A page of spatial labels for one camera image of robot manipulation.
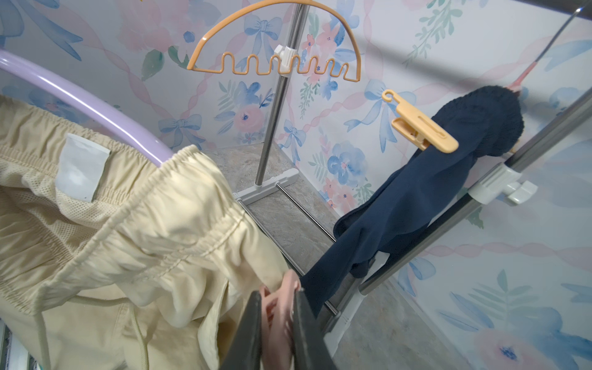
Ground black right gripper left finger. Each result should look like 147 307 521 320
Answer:
219 291 262 370

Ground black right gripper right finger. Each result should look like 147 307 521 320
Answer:
292 291 338 370

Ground pink clothespin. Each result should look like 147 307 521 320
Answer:
259 270 301 369

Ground beige shorts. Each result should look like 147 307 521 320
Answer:
1 97 288 369

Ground orange clothes hanger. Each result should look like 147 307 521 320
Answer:
186 0 362 83

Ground lilac clothes hanger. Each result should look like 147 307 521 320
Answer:
1 49 174 166

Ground navy blue shorts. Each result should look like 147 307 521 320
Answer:
301 86 524 315

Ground pink clothes hanger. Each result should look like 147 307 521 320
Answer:
507 1 591 97

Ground orange clothespin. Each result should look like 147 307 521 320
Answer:
382 89 459 154

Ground white metal clothes rack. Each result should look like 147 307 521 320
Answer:
230 0 592 357

